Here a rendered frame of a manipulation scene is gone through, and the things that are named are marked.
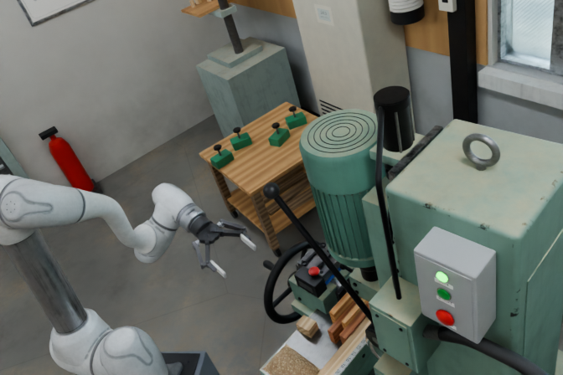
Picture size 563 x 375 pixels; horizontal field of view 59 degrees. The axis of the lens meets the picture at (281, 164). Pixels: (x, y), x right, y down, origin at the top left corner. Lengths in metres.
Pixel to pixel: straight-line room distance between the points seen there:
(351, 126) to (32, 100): 3.12
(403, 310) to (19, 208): 0.90
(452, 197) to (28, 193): 0.97
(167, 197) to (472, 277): 1.25
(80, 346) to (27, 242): 0.40
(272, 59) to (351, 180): 2.52
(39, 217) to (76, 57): 2.63
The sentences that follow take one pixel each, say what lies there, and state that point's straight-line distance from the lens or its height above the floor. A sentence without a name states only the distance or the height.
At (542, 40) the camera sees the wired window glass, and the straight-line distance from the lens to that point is 2.40.
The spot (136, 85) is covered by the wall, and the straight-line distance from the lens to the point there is 4.08.
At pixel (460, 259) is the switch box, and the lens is 0.77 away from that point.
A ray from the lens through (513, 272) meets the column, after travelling 0.80.
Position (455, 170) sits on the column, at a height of 1.52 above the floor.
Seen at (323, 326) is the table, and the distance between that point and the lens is 1.44.
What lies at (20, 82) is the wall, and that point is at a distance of 3.86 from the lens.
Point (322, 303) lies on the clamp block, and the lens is 1.42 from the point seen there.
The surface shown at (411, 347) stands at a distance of 0.97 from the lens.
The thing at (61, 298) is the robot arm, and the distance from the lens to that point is 1.68.
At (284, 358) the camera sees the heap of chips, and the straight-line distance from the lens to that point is 1.37.
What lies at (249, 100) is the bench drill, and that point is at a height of 0.49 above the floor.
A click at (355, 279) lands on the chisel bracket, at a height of 1.07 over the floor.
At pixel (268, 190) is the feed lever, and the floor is 1.43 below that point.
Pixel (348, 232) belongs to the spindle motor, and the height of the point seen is 1.31.
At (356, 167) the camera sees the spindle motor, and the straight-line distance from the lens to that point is 0.95.
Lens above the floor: 2.06
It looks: 35 degrees down
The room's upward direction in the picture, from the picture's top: 18 degrees counter-clockwise
